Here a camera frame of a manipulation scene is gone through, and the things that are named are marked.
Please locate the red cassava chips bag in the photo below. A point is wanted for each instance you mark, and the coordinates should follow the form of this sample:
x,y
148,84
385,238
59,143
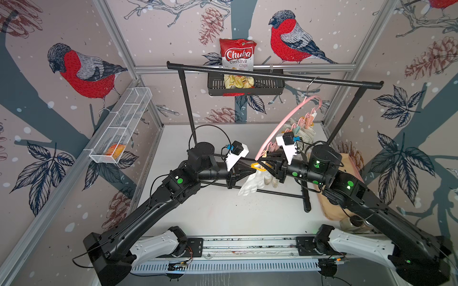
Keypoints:
x,y
238,54

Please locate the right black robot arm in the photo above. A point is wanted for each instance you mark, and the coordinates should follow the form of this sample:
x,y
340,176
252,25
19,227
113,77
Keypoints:
x,y
418,257

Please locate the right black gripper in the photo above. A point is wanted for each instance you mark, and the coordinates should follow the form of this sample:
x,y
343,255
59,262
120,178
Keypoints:
x,y
280,170

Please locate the pink clip hanger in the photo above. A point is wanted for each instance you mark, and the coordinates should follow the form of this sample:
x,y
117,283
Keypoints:
x,y
287,124

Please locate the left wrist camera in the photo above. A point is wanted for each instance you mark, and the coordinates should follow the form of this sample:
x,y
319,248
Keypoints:
x,y
235,151

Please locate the glass spice jar dark lid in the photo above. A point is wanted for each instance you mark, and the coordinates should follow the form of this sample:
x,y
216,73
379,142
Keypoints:
x,y
351,224

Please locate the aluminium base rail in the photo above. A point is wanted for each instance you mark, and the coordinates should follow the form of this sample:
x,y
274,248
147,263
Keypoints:
x,y
167,255

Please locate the dark wall basket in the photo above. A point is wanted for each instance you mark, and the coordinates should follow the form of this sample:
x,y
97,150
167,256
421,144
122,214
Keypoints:
x,y
262,86

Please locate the orange snack packet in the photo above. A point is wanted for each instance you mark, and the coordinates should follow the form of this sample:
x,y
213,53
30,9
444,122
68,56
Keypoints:
x,y
115,150

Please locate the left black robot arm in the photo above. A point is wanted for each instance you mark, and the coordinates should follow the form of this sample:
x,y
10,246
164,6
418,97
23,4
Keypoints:
x,y
116,252

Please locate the tan pink-edged placemat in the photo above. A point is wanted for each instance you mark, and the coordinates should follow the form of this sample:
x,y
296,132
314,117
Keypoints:
x,y
333,212

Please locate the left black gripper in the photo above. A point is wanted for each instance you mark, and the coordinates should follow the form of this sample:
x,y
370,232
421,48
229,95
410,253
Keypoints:
x,y
234,173

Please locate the green-striped leather glove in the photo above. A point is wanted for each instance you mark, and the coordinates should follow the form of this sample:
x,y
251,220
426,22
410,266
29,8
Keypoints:
x,y
307,135

